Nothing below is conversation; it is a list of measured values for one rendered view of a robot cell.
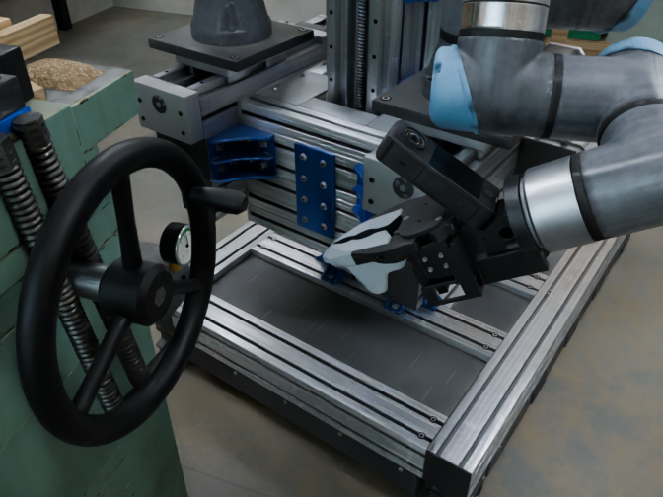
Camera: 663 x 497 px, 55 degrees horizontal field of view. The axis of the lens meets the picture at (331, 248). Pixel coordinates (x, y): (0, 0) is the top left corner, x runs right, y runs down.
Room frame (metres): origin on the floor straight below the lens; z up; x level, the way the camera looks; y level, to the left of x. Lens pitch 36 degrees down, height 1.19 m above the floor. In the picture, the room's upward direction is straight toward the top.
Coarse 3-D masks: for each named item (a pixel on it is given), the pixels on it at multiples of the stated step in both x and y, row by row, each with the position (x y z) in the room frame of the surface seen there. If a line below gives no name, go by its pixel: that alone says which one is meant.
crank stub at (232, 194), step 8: (192, 192) 0.55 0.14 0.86; (200, 192) 0.55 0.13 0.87; (208, 192) 0.55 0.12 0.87; (216, 192) 0.54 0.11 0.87; (224, 192) 0.54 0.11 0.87; (232, 192) 0.54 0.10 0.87; (240, 192) 0.54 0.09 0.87; (192, 200) 0.55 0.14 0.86; (200, 200) 0.54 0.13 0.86; (208, 200) 0.54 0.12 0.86; (216, 200) 0.54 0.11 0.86; (224, 200) 0.54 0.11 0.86; (232, 200) 0.53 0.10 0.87; (240, 200) 0.54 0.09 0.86; (216, 208) 0.54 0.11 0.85; (224, 208) 0.53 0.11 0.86; (232, 208) 0.53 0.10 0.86; (240, 208) 0.53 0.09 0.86
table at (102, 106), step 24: (120, 72) 0.79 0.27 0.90; (48, 96) 0.71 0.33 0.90; (72, 96) 0.71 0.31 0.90; (96, 96) 0.72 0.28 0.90; (120, 96) 0.77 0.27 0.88; (96, 120) 0.71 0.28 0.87; (120, 120) 0.76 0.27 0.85; (0, 264) 0.43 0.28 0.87; (24, 264) 0.45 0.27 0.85; (0, 288) 0.42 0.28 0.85
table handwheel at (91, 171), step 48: (144, 144) 0.50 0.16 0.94; (96, 192) 0.42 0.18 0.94; (48, 240) 0.38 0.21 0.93; (192, 240) 0.57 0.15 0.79; (48, 288) 0.36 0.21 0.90; (96, 288) 0.46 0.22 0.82; (144, 288) 0.44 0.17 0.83; (192, 288) 0.53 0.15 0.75; (48, 336) 0.34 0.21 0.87; (192, 336) 0.51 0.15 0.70; (48, 384) 0.33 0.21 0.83; (96, 384) 0.38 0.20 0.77; (144, 384) 0.45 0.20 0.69; (96, 432) 0.35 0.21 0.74
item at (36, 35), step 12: (24, 24) 0.86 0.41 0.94; (36, 24) 0.87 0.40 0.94; (48, 24) 0.89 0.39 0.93; (0, 36) 0.81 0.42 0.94; (12, 36) 0.82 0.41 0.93; (24, 36) 0.84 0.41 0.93; (36, 36) 0.86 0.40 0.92; (48, 36) 0.88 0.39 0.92; (24, 48) 0.84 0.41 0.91; (36, 48) 0.86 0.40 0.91; (48, 48) 0.88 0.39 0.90
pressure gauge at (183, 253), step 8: (176, 224) 0.75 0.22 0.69; (184, 224) 0.76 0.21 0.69; (168, 232) 0.74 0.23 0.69; (176, 232) 0.74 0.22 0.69; (184, 232) 0.75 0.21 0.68; (160, 240) 0.73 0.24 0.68; (168, 240) 0.73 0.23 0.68; (176, 240) 0.73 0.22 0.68; (184, 240) 0.74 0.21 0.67; (160, 248) 0.72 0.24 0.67; (168, 248) 0.72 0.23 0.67; (176, 248) 0.72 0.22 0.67; (184, 248) 0.74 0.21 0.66; (168, 256) 0.72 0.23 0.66; (176, 256) 0.71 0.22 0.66; (184, 256) 0.74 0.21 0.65; (176, 264) 0.73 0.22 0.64; (184, 264) 0.73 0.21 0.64
